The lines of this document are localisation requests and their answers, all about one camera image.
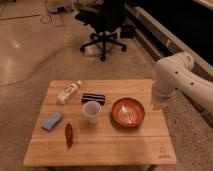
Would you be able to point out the orange bowl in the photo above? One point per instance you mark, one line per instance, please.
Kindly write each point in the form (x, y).
(128, 112)

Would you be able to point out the long grey rail beam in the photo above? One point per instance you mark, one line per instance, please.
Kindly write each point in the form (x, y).
(169, 40)

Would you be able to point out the blue sponge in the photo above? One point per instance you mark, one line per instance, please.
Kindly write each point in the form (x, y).
(49, 123)

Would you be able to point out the black office chair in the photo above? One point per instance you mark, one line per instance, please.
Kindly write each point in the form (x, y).
(104, 19)

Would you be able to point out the wooden table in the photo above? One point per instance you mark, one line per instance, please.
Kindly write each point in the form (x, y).
(103, 143)

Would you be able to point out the red chili pepper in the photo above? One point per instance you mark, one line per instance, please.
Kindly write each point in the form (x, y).
(69, 135)

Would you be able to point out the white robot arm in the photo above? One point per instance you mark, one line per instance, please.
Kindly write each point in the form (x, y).
(175, 72)

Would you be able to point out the white plastic bottle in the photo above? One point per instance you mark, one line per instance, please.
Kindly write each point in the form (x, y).
(64, 96)

